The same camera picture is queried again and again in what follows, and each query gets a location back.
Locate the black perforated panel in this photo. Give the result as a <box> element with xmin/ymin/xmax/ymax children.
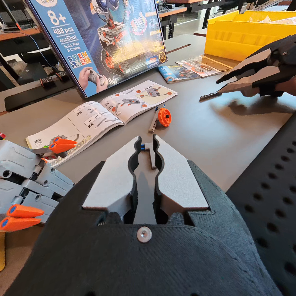
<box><xmin>225</xmin><ymin>113</ymin><xmax>296</xmax><ymax>296</ymax></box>

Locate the clear plastic bag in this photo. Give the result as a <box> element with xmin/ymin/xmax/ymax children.
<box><xmin>246</xmin><ymin>14</ymin><xmax>296</xmax><ymax>26</ymax></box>

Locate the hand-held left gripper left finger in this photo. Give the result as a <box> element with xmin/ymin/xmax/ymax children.
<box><xmin>82</xmin><ymin>136</ymin><xmax>142</xmax><ymax>224</ymax></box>

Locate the long grey holed beam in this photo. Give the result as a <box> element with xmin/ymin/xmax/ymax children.
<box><xmin>199</xmin><ymin>91</ymin><xmax>222</xmax><ymax>101</ymax></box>

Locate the grey toy robot model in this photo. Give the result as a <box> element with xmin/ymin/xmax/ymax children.
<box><xmin>0</xmin><ymin>133</ymin><xmax>78</xmax><ymax>233</ymax></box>

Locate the grey beam with blue pins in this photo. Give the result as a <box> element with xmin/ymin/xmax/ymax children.
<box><xmin>149</xmin><ymin>107</ymin><xmax>163</xmax><ymax>133</ymax></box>

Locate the blue cable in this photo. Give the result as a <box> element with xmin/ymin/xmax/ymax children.
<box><xmin>14</xmin><ymin>31</ymin><xmax>59</xmax><ymax>71</ymax></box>

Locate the robot sticker sheet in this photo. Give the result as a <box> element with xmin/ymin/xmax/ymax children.
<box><xmin>175</xmin><ymin>58</ymin><xmax>222</xmax><ymax>78</ymax></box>

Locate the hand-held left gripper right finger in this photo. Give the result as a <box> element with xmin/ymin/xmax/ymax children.
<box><xmin>153</xmin><ymin>135</ymin><xmax>210</xmax><ymax>224</ymax></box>

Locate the brown cardboard sheet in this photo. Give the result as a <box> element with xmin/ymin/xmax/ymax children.
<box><xmin>201</xmin><ymin>55</ymin><xmax>233</xmax><ymax>72</ymax></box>

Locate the blue toy robot box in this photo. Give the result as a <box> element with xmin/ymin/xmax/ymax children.
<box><xmin>24</xmin><ymin>0</ymin><xmax>168</xmax><ymax>99</ymax></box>

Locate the open white instruction booklet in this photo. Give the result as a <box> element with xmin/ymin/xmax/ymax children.
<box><xmin>25</xmin><ymin>80</ymin><xmax>178</xmax><ymax>168</ymax></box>

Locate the small grey angled beam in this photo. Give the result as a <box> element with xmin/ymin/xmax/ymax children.
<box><xmin>141</xmin><ymin>142</ymin><xmax>160</xmax><ymax>170</ymax></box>

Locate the person's right hand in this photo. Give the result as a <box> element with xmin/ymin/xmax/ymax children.
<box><xmin>275</xmin><ymin>76</ymin><xmax>296</xmax><ymax>97</ymax></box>

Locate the closed blue instruction booklet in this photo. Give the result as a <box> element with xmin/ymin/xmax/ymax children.
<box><xmin>158</xmin><ymin>65</ymin><xmax>201</xmax><ymax>84</ymax></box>

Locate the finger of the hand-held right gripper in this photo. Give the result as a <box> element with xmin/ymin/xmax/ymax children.
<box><xmin>218</xmin><ymin>66</ymin><xmax>281</xmax><ymax>98</ymax></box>
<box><xmin>216</xmin><ymin>48</ymin><xmax>272</xmax><ymax>84</ymax></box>

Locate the dark grey side table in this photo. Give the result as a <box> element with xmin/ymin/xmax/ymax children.
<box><xmin>0</xmin><ymin>76</ymin><xmax>79</xmax><ymax>114</ymax></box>

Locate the orange gear wheel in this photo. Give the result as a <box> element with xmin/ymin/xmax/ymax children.
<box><xmin>158</xmin><ymin>107</ymin><xmax>172</xmax><ymax>127</ymax></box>

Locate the brown-topped background table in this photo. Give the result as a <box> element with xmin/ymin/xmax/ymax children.
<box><xmin>0</xmin><ymin>27</ymin><xmax>57</xmax><ymax>86</ymax></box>
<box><xmin>158</xmin><ymin>6</ymin><xmax>188</xmax><ymax>40</ymax></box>

